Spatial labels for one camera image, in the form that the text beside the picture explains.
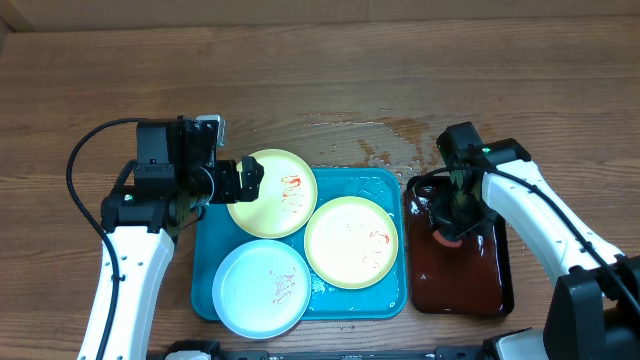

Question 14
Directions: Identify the yellow-green plate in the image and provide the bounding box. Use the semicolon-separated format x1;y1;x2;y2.
304;196;399;290

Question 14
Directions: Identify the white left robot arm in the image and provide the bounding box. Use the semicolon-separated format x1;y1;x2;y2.
66;115;264;359

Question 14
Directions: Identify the dark brown tray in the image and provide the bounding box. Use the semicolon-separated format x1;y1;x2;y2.
404;176;514;317

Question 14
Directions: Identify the light blue plate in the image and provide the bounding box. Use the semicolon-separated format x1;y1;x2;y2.
211;240;311;340

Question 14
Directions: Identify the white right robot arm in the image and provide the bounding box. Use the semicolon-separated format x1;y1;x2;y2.
432;122;639;359

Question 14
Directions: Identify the yellow plate with ketchup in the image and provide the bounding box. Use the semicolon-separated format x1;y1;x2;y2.
227;149;318;239

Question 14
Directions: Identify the teal plastic tray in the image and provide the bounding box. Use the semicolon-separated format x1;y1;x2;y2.
191;168;408;321

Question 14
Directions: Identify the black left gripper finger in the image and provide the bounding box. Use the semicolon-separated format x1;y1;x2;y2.
238;185;260;202
240;156;264;186

